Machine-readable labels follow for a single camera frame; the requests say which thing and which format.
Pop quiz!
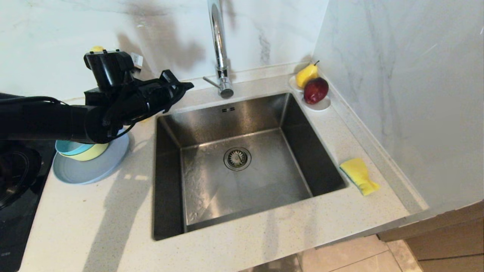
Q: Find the orange dish soap bottle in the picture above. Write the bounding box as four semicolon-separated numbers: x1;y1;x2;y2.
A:
90;46;152;123

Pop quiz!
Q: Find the light blue bowl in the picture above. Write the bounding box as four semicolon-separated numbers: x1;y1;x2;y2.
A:
55;140;95;156

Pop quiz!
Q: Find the black induction cooktop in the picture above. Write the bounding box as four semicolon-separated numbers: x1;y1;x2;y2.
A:
0;140;57;272

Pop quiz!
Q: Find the stainless steel sink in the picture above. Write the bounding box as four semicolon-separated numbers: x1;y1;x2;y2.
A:
153;93;348;241

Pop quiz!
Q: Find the wooden cabinet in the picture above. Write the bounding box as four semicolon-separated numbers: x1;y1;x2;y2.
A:
376;199;484;272

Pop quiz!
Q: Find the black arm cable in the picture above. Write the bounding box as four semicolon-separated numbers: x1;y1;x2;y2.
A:
0;96;61;106

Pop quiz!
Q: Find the pale yellow bowl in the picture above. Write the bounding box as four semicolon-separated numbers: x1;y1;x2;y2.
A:
60;142;110;162

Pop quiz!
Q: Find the metal sink drain strainer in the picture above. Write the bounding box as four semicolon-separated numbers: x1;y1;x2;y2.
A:
223;147;252;172

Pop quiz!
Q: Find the yellow sponge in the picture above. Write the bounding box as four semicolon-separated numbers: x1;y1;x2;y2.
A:
340;158;380;196

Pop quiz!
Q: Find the blue-grey plate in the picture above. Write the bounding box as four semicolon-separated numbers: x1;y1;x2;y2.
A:
53;130;130;185

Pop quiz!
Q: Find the dark red apple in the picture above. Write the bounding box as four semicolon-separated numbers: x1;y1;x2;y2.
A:
304;77;330;105

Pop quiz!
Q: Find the yellow pear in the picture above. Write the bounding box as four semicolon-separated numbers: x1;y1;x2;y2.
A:
295;60;320;89

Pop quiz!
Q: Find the chrome faucet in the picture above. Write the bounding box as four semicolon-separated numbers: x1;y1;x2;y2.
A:
203;0;234;99

